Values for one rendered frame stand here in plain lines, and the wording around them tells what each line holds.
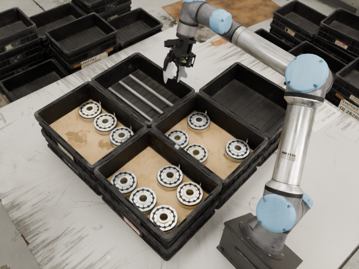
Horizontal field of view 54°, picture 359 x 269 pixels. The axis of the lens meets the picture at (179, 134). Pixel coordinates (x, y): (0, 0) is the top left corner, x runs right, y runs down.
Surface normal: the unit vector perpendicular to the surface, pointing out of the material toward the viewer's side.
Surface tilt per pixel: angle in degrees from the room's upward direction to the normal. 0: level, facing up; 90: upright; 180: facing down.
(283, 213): 54
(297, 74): 40
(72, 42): 0
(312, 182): 0
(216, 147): 0
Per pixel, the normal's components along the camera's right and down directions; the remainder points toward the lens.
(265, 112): 0.04, -0.62
